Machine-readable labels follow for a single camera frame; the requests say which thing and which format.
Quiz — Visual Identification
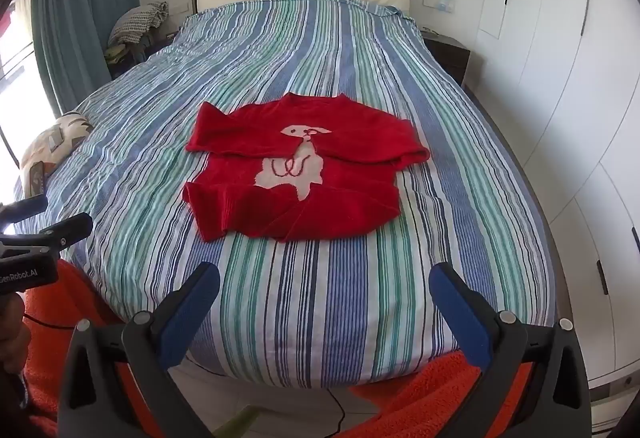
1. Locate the black cable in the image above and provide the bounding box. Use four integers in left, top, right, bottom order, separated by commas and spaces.
326, 387, 347, 426

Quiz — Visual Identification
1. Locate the pile of checked clothes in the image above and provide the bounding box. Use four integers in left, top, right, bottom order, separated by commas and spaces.
108, 1, 170, 47

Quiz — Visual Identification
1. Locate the blue curtain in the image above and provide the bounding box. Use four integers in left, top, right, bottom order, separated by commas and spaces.
31, 0, 142, 119

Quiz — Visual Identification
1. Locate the patterned pillow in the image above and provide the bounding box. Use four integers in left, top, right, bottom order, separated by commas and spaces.
19, 112, 95, 199

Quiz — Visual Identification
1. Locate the red knitted sweater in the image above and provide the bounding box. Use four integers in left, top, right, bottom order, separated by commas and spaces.
182, 93, 432, 244

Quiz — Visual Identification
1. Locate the white wardrobe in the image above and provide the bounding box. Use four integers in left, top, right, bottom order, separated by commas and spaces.
475, 0, 640, 399

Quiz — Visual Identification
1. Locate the orange fleece garment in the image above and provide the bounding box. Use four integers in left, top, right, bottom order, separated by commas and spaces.
20, 262, 543, 438

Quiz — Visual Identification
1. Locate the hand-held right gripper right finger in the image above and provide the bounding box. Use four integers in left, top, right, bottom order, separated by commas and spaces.
429, 262, 591, 438

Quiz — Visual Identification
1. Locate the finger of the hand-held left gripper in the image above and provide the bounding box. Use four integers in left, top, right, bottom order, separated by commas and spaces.
0, 194, 49, 225
0, 212, 94, 262

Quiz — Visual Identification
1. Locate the dark wooden nightstand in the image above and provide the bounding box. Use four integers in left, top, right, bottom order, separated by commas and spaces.
420, 32, 472, 86
106, 34, 178, 80

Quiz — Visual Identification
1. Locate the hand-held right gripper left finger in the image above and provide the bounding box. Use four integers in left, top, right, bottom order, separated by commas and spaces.
59, 260, 222, 438

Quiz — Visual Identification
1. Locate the striped bed sheet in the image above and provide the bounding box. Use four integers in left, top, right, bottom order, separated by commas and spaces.
15, 0, 558, 391

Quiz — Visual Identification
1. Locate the person's left hand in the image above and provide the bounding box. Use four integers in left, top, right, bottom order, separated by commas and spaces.
0, 313, 29, 374

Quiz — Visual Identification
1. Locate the window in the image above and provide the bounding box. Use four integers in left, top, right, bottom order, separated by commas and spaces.
0, 0, 57, 169

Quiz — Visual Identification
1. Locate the green floor item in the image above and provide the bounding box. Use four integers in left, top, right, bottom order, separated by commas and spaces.
214, 405, 262, 438

